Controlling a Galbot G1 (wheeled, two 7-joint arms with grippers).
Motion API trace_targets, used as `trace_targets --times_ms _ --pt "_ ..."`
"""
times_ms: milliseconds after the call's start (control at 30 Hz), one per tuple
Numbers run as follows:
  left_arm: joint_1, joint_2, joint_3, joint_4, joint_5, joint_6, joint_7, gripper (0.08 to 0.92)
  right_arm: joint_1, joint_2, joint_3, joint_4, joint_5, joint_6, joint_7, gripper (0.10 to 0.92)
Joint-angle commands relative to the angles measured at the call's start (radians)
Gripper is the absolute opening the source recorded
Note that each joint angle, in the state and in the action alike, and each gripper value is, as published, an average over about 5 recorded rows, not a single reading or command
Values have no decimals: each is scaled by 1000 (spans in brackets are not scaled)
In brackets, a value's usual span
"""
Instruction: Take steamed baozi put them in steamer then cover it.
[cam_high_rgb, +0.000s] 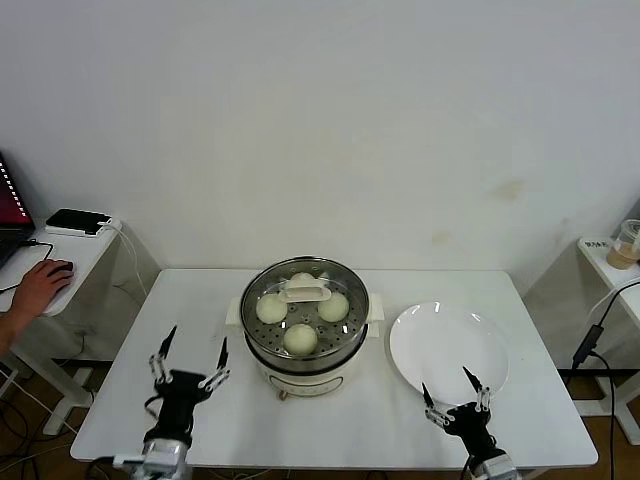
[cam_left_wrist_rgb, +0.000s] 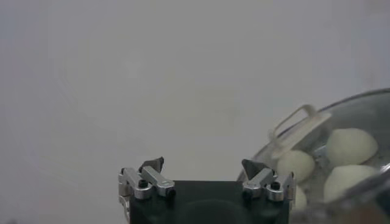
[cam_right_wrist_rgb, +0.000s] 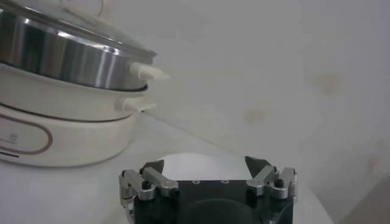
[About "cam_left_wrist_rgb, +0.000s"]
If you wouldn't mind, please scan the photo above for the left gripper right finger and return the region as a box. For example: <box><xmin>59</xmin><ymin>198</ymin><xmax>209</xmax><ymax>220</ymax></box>
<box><xmin>241</xmin><ymin>158</ymin><xmax>297</xmax><ymax>203</ymax></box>

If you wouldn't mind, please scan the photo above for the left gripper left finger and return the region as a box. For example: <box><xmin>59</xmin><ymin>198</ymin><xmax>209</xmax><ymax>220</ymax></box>
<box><xmin>118</xmin><ymin>156</ymin><xmax>177</xmax><ymax>214</ymax></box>

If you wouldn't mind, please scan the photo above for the white steamed baozi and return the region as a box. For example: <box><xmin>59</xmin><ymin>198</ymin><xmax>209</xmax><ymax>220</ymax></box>
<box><xmin>323</xmin><ymin>164</ymin><xmax>380</xmax><ymax>203</ymax></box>
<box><xmin>325</xmin><ymin>127</ymin><xmax>379</xmax><ymax>167</ymax></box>
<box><xmin>276</xmin><ymin>150</ymin><xmax>316</xmax><ymax>183</ymax></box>
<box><xmin>292</xmin><ymin>185</ymin><xmax>308</xmax><ymax>212</ymax></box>

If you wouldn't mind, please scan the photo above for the round glass pot lid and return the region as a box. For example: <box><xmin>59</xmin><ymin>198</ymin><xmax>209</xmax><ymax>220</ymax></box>
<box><xmin>237</xmin><ymin>88</ymin><xmax>390</xmax><ymax>224</ymax></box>

